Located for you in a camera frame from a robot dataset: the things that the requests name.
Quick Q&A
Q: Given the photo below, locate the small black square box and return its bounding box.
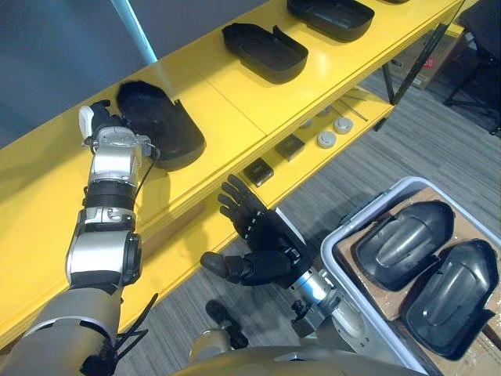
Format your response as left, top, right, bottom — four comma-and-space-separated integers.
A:
243, 157, 275, 187
274, 134, 308, 163

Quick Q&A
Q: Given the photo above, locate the white round disc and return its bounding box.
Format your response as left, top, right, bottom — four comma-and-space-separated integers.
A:
333, 117, 355, 136
315, 130, 338, 150

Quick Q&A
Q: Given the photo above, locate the yellow metal shelf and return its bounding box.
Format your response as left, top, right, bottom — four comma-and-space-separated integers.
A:
0, 0, 481, 348

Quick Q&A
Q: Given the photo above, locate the grey plastic tote box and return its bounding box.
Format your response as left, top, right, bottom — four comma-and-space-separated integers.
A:
320, 175, 501, 376

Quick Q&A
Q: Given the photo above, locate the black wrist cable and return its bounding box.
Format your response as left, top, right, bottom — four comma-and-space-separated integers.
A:
134, 141, 162, 197

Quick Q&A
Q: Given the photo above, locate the cyan light strip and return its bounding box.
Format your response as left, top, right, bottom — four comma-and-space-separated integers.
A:
109, 0, 160, 66

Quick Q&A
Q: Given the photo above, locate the black chair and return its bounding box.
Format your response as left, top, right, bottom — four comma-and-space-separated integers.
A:
443, 0, 501, 136

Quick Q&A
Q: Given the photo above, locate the brown cardboard liner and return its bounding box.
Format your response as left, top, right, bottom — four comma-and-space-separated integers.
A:
336, 185, 501, 376

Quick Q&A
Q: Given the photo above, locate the brown cardboard box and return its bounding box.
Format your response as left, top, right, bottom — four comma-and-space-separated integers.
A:
391, 32, 471, 92

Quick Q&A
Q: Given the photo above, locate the thin metal rod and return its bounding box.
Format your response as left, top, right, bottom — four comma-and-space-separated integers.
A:
337, 97, 369, 121

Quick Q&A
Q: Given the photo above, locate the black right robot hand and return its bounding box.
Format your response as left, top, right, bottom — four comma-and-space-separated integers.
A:
200, 174, 315, 289

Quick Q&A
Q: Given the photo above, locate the black shelf brace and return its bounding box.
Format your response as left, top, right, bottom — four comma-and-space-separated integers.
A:
381, 21, 449, 106

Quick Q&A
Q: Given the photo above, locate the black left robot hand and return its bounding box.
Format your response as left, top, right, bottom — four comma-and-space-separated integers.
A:
77, 99, 133, 146

